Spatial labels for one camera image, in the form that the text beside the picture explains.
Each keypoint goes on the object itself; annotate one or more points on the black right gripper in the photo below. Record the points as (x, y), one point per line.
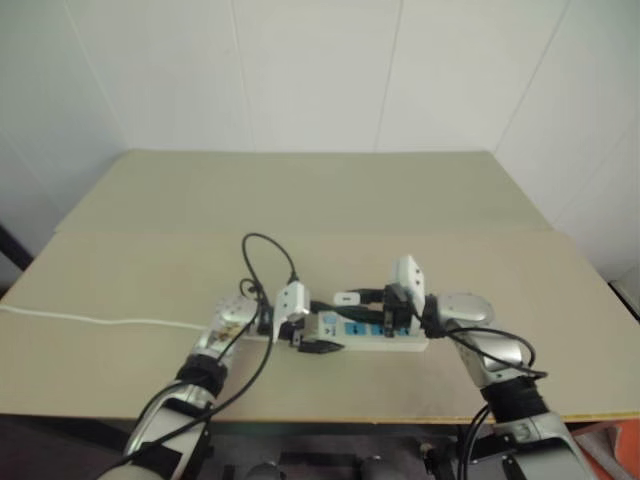
(396, 307)

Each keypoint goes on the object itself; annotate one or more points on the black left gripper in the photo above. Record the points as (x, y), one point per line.
(291, 332)

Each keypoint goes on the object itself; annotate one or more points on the white charger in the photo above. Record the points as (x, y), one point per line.
(346, 299)

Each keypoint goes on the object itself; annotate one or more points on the white power strip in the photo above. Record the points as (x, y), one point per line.
(360, 337)

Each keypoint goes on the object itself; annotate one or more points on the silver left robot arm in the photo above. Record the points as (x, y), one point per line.
(200, 395)

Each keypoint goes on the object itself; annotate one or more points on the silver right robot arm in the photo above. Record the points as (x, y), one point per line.
(500, 360)

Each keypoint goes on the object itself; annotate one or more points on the dark rounded shape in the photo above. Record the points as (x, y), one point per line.
(264, 471)

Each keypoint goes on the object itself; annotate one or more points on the orange object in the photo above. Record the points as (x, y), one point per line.
(620, 445)

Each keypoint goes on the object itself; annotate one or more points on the dark furniture piece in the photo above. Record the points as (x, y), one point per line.
(12, 255)

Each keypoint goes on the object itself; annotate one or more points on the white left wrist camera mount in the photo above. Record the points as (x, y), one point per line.
(291, 302)

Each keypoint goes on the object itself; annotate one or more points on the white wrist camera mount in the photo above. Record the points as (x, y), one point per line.
(410, 275)
(291, 302)

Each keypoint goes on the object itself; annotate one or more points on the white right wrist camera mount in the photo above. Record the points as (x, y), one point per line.
(410, 275)

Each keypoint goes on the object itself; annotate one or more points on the black frame under table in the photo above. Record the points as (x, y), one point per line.
(320, 462)

